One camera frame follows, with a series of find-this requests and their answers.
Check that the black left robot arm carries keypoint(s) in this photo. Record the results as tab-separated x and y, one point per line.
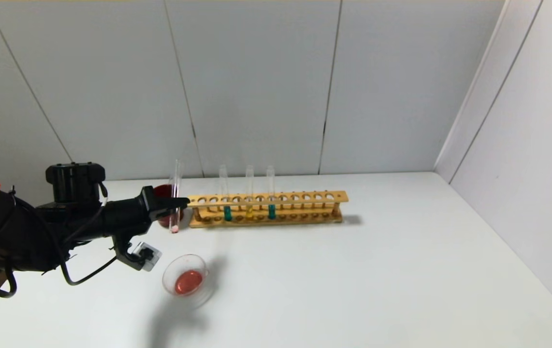
20	232

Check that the test tube with yellow pigment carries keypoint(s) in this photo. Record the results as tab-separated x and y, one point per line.
249	212

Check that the dark red cup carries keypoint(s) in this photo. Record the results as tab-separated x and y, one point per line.
164	222

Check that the test tube with blue pigment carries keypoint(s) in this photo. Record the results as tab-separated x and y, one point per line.
227	213

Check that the wooden test tube rack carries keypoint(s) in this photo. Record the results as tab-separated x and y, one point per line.
256	218

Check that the clear glass dish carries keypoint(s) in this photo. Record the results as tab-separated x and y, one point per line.
189	282

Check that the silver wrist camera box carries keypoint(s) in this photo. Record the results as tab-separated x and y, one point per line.
148	256

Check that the test tube with red pigment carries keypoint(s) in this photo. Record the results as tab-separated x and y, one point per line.
175	227

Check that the test tube with green pigment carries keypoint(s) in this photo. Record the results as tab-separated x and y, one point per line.
271	211

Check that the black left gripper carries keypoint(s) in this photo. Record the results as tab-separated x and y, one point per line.
149	205

